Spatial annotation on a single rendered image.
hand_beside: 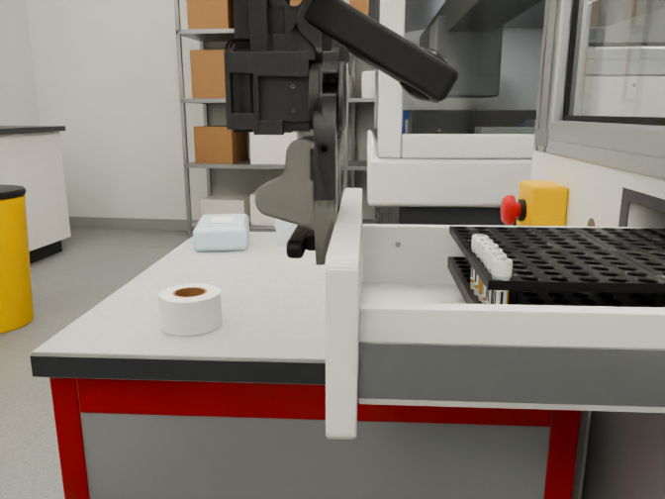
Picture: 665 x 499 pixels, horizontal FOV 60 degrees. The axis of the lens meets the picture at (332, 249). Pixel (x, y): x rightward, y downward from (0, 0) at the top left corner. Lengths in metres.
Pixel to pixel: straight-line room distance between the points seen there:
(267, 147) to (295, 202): 3.88
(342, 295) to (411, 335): 0.05
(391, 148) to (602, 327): 0.93
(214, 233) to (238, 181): 3.85
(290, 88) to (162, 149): 4.69
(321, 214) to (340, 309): 0.11
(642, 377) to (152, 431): 0.49
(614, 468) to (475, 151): 0.76
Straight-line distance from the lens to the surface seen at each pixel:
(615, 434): 0.67
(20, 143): 4.24
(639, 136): 0.61
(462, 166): 1.26
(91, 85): 5.35
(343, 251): 0.31
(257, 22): 0.43
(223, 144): 4.42
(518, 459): 0.68
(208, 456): 0.68
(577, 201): 0.75
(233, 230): 1.03
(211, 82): 4.44
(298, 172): 0.41
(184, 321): 0.66
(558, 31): 0.88
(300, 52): 0.41
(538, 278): 0.39
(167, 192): 5.11
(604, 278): 0.40
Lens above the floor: 1.00
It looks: 14 degrees down
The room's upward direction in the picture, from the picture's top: straight up
